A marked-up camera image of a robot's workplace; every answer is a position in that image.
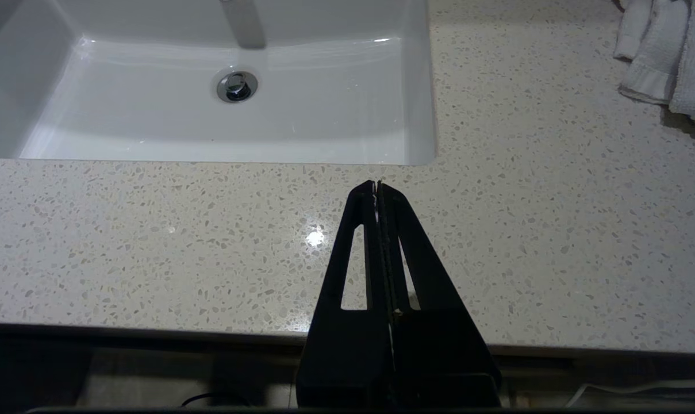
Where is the white cable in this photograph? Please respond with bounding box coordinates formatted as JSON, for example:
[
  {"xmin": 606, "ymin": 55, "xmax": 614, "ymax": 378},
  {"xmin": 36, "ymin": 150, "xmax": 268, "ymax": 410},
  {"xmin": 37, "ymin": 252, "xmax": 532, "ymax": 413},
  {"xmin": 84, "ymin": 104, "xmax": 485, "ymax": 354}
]
[{"xmin": 566, "ymin": 378, "xmax": 695, "ymax": 406}]

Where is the thin black cable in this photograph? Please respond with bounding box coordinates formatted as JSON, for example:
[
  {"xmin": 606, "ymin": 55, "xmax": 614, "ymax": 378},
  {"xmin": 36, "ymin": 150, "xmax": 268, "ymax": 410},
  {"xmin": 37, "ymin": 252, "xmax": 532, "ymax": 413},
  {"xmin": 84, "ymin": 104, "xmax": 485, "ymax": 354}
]
[{"xmin": 181, "ymin": 392, "xmax": 256, "ymax": 409}]

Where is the white crumpled towel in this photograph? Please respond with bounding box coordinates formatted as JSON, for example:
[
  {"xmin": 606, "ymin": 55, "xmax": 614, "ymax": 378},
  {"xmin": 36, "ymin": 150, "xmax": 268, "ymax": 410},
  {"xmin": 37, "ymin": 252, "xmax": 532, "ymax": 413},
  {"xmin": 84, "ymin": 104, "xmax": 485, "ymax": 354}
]
[{"xmin": 613, "ymin": 0, "xmax": 695, "ymax": 132}]

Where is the white rectangular sink basin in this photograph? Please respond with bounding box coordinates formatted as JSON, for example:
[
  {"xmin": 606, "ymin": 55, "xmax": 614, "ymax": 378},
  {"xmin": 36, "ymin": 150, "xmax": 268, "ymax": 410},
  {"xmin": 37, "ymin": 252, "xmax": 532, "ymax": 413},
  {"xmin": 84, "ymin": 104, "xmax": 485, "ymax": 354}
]
[{"xmin": 0, "ymin": 0, "xmax": 438, "ymax": 166}]

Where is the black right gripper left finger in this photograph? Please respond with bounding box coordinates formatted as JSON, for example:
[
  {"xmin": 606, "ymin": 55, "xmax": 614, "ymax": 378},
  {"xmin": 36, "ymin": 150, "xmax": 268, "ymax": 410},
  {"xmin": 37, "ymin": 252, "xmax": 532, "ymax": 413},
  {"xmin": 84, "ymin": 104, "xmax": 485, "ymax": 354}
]
[{"xmin": 297, "ymin": 181, "xmax": 394, "ymax": 407}]

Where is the chrome sink drain stopper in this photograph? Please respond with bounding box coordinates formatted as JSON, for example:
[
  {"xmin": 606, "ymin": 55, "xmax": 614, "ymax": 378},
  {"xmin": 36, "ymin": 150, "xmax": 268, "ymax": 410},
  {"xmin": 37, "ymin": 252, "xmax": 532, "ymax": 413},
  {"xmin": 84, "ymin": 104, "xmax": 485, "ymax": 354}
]
[{"xmin": 216, "ymin": 70, "xmax": 259, "ymax": 104}]

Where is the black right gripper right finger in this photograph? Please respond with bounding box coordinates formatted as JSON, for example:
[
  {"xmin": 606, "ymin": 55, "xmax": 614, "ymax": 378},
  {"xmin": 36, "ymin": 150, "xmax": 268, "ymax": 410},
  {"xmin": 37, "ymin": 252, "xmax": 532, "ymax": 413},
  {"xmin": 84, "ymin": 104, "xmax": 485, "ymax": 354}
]
[{"xmin": 378, "ymin": 182, "xmax": 502, "ymax": 407}]

